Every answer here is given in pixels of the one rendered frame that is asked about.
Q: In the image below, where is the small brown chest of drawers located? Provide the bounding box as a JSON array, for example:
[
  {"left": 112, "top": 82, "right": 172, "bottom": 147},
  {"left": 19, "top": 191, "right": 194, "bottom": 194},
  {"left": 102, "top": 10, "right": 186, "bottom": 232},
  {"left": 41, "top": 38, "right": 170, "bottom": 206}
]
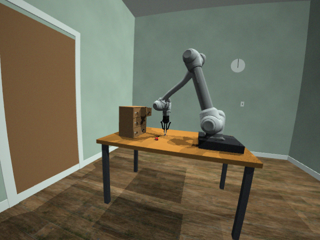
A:
[{"left": 119, "top": 106, "right": 147, "bottom": 138}]

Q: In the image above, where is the dark brown drawer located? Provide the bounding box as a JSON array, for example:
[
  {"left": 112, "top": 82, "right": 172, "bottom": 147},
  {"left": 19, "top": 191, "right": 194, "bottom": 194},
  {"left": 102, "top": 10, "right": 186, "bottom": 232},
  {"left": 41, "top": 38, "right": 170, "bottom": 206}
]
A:
[
  {"left": 133, "top": 107, "right": 141, "bottom": 118},
  {"left": 140, "top": 116, "right": 146, "bottom": 125},
  {"left": 140, "top": 107, "right": 152, "bottom": 117},
  {"left": 140, "top": 124, "right": 146, "bottom": 135},
  {"left": 133, "top": 117, "right": 141, "bottom": 128},
  {"left": 133, "top": 126, "right": 140, "bottom": 138}
]

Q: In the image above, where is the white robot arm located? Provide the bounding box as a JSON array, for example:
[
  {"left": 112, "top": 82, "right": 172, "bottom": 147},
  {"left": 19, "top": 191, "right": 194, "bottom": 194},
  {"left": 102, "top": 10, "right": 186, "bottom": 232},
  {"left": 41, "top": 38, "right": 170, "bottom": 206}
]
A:
[{"left": 153, "top": 48, "right": 226, "bottom": 141}]

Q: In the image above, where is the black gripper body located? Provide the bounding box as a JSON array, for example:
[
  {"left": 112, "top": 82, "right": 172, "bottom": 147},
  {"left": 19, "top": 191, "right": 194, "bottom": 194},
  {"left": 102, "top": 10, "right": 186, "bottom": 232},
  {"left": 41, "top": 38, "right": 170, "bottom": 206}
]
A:
[{"left": 162, "top": 116, "right": 170, "bottom": 124}]

